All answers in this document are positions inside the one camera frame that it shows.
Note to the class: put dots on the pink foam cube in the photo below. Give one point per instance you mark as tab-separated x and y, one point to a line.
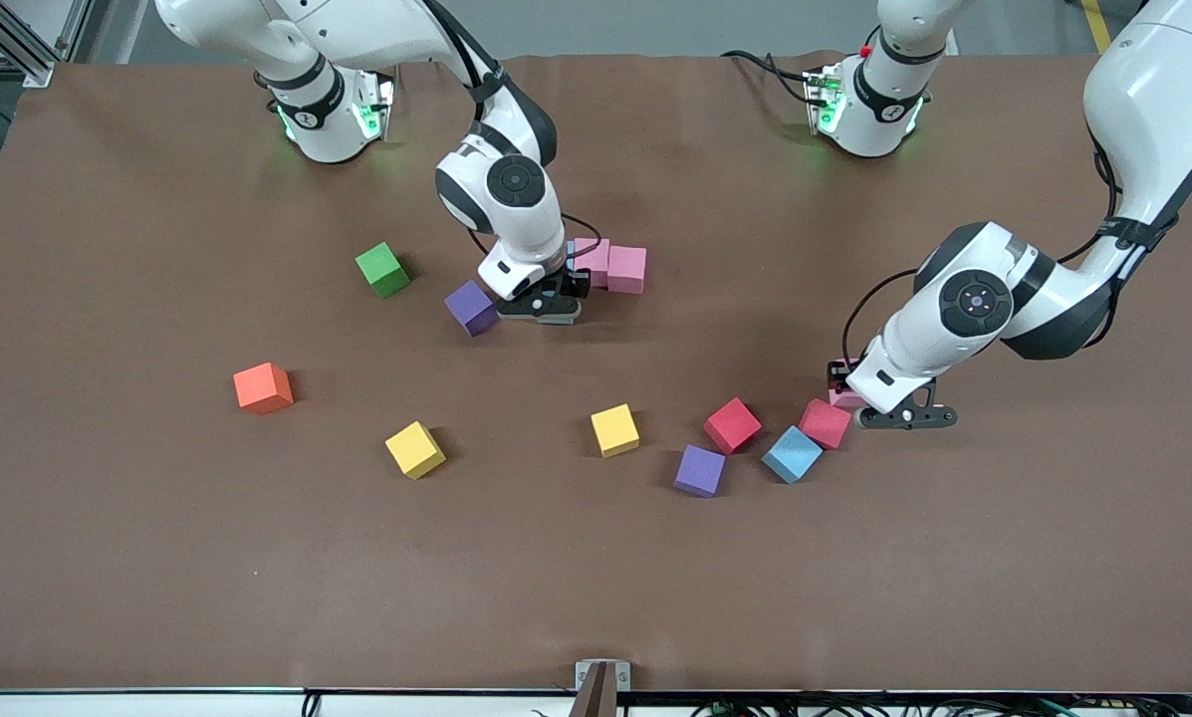
596	257
842	398
626	270

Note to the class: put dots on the purple foam cube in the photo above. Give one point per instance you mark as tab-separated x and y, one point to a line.
700	469
471	307

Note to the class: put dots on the yellow foam cube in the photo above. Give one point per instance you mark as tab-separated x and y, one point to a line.
414	449
614	430

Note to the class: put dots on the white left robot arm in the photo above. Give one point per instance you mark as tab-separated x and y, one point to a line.
1153	100

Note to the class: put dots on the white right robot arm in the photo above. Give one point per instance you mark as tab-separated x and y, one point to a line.
307	119

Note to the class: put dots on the arm base box green light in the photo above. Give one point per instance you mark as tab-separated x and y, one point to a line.
823	100
374	105

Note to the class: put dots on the red foam cube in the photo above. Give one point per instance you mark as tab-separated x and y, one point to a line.
732	425
825	425

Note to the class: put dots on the green foam cube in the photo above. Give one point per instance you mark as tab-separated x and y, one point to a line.
382	271

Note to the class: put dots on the brown paper table cover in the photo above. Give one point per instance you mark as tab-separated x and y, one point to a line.
596	558

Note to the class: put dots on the orange foam cube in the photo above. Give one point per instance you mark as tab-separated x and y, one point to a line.
262	388

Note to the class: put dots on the grey metal mounting bracket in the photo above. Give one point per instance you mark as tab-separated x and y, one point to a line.
584	677

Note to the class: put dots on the aluminium frame post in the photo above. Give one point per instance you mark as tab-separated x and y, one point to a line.
18	58

